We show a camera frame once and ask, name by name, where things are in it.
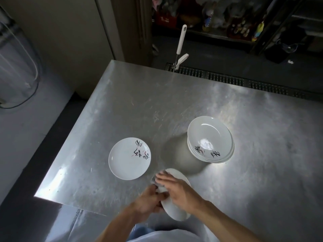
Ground person's right forearm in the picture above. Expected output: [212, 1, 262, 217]
[195, 199, 261, 242]

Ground person's left hand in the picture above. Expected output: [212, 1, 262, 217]
[131, 185, 170, 222]

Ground clear plastic container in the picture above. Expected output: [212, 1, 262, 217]
[0, 4, 42, 109]

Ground person's left forearm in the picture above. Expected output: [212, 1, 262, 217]
[95, 207, 142, 242]

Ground shelf of colourful toys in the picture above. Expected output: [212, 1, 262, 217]
[151, 0, 268, 44]

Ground person's right hand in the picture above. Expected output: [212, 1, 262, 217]
[155, 171, 205, 215]

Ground grey cleaning cloth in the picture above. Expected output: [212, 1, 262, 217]
[151, 174, 169, 195]

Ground person's blue trousers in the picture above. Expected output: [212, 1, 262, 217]
[133, 223, 155, 236]

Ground black bin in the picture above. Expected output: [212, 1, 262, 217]
[264, 42, 291, 64]

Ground metal floor drain grate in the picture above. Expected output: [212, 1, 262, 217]
[165, 63, 323, 102]

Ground dark metal rack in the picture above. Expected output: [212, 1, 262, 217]
[250, 0, 323, 54]

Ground plain white plate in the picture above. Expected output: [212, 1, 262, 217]
[160, 168, 192, 222]

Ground white plate with black print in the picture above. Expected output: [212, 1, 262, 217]
[109, 137, 151, 181]

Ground white mop handle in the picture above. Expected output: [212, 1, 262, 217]
[173, 24, 190, 72]

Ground white deep plate with print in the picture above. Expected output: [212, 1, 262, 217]
[187, 116, 233, 159]
[188, 145, 235, 164]
[187, 138, 235, 162]

